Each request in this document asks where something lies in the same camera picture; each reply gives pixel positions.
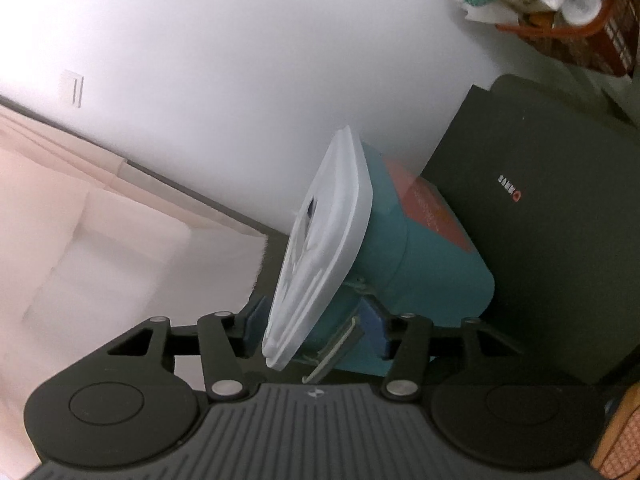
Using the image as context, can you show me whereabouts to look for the teal plastic storage bin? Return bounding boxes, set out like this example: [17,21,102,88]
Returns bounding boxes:
[295,142,497,385]

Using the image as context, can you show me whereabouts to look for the white plastic bin lid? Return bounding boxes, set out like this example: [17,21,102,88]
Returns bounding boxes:
[261,127,374,372]

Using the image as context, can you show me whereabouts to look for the white round jar lid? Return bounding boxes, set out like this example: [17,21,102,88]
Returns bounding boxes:
[561,0,602,27]

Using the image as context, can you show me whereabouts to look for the orange plastic basket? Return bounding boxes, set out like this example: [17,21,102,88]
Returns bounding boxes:
[495,0,640,79]

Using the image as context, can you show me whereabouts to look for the orange patterned fabric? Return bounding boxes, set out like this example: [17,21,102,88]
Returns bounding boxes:
[589,394,640,480]

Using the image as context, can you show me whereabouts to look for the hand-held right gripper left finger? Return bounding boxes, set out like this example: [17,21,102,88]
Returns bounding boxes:
[107,297,271,402]

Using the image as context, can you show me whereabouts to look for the pale pink curtain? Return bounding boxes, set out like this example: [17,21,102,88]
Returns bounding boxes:
[0,105,271,463]

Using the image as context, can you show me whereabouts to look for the dark desktop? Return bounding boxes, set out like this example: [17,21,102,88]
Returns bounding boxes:
[244,67,640,392]

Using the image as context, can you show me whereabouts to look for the black desk mat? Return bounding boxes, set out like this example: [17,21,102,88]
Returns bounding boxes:
[419,74,640,387]

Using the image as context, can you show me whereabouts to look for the white wall switch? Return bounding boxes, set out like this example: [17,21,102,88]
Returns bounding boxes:
[58,70,86,109]

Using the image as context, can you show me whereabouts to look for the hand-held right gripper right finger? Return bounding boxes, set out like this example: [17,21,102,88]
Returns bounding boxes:
[361,300,521,403]

